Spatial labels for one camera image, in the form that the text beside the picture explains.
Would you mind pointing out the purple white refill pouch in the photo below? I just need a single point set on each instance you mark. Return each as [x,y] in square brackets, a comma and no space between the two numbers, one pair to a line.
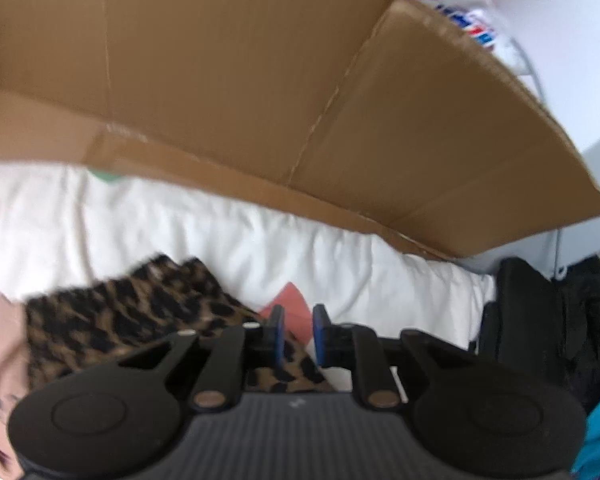
[480,20]

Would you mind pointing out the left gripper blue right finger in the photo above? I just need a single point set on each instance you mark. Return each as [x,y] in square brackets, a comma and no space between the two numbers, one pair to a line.
[321,334]

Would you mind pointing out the black bag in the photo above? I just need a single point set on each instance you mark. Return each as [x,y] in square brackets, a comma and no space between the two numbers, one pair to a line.
[548,329]

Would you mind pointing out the brown cardboard sheet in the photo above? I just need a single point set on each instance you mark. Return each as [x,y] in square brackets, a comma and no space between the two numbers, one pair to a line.
[378,116]

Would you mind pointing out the leopard print skirt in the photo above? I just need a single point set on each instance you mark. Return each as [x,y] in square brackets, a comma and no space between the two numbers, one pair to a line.
[73,328]

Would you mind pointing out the cream cartoon bear bedsheet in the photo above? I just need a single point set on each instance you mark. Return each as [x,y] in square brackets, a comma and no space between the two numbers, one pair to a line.
[63,227]

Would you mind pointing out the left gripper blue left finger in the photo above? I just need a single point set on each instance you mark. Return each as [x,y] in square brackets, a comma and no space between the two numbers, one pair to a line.
[274,336]

